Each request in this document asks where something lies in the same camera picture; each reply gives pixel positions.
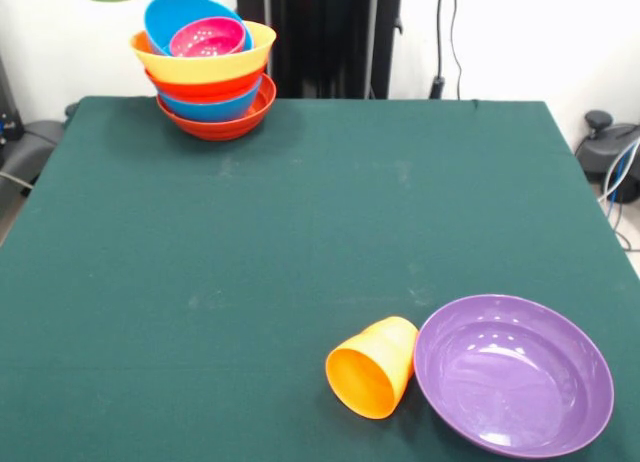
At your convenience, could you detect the red-orange plastic bowl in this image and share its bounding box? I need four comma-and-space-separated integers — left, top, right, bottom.
144, 64, 269, 104
156, 74, 278, 142

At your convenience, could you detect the blue plastic bowl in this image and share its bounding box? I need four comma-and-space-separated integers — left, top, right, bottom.
158, 76, 265, 123
144, 0, 255, 57

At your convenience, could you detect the large orange plastic bowl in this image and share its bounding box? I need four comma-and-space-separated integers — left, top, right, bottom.
129, 19, 278, 86

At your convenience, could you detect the pink plastic bowl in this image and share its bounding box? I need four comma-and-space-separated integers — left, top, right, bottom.
168, 16, 247, 58

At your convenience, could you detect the dark green tablecloth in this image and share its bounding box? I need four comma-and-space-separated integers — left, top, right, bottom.
0, 95, 640, 462

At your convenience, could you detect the orange plastic cup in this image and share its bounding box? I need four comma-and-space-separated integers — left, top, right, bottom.
325, 316, 420, 421

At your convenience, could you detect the purple plastic bowl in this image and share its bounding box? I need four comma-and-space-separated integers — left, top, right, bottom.
413, 294, 615, 459

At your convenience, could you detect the black wheeled base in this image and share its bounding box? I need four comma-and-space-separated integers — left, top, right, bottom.
574, 110, 640, 204
0, 51, 66, 188

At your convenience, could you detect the black wall cable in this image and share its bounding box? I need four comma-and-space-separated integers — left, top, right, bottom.
428, 0, 464, 101

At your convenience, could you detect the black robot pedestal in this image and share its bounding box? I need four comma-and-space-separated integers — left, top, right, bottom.
234, 0, 404, 101

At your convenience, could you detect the blue and white cable bundle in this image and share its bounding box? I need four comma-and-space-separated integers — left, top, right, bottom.
597, 136, 640, 253

